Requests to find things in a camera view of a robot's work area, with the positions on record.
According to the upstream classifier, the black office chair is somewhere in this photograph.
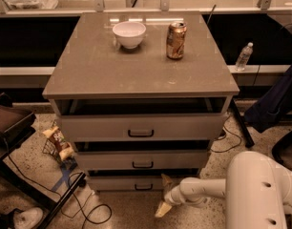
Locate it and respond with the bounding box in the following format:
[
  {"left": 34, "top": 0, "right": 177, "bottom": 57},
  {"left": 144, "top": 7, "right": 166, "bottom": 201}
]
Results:
[{"left": 272, "top": 131, "right": 292, "bottom": 171}]

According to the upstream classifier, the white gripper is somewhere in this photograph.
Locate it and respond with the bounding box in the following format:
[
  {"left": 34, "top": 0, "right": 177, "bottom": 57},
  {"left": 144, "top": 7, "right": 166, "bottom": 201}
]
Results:
[{"left": 155, "top": 174, "right": 184, "bottom": 219}]

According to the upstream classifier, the grey drawer cabinet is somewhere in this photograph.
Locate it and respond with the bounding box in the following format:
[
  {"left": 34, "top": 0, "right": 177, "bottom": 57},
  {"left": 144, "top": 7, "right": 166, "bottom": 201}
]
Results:
[{"left": 43, "top": 11, "right": 239, "bottom": 179}]

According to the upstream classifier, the clear plastic water bottle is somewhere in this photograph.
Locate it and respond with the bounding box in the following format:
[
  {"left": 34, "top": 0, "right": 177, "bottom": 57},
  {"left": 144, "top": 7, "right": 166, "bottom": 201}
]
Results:
[{"left": 236, "top": 42, "right": 254, "bottom": 72}]

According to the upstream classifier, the black cable right floor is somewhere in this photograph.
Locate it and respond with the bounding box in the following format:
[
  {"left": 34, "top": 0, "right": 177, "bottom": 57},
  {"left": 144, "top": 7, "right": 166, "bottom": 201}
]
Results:
[{"left": 210, "top": 114, "right": 243, "bottom": 155}]

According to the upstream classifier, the dark blue jacket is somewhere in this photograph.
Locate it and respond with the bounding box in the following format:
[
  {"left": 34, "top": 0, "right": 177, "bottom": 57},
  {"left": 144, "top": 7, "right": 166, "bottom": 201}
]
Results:
[{"left": 244, "top": 64, "right": 292, "bottom": 133}]

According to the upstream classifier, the white bowl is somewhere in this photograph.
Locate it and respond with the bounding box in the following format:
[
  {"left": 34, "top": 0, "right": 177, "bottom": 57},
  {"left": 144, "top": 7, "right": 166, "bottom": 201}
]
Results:
[{"left": 113, "top": 21, "right": 146, "bottom": 49}]

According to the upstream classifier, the small wire basket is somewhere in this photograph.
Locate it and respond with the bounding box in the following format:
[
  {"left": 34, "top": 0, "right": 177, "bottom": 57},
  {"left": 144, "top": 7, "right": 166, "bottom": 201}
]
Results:
[{"left": 42, "top": 121, "right": 68, "bottom": 164}]

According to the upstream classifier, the black side cart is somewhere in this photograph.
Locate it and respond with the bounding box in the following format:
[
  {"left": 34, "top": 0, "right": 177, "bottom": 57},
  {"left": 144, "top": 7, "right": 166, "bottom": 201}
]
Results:
[{"left": 0, "top": 92, "right": 87, "bottom": 229}]

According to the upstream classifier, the drawer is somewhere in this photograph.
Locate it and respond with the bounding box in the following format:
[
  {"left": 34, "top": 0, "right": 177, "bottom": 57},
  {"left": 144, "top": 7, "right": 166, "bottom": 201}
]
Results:
[
  {"left": 74, "top": 150, "right": 209, "bottom": 171},
  {"left": 56, "top": 114, "right": 226, "bottom": 142},
  {"left": 87, "top": 176, "right": 163, "bottom": 192}
]

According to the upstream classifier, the white shoe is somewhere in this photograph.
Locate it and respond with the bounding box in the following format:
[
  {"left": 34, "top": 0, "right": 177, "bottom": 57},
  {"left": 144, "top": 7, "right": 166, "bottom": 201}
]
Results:
[{"left": 13, "top": 207, "right": 43, "bottom": 229}]

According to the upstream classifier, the snack chip bag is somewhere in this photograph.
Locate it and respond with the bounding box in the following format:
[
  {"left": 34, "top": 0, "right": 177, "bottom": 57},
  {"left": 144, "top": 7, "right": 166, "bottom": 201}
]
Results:
[{"left": 43, "top": 126, "right": 73, "bottom": 161}]

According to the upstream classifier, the golden soda can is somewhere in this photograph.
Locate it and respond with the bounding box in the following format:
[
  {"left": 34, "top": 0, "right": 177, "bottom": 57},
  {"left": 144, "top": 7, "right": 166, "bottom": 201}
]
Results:
[{"left": 166, "top": 21, "right": 187, "bottom": 60}]

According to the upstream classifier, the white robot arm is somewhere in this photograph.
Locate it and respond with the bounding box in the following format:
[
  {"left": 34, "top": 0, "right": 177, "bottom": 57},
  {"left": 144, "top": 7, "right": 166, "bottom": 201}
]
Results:
[{"left": 155, "top": 151, "right": 292, "bottom": 229}]

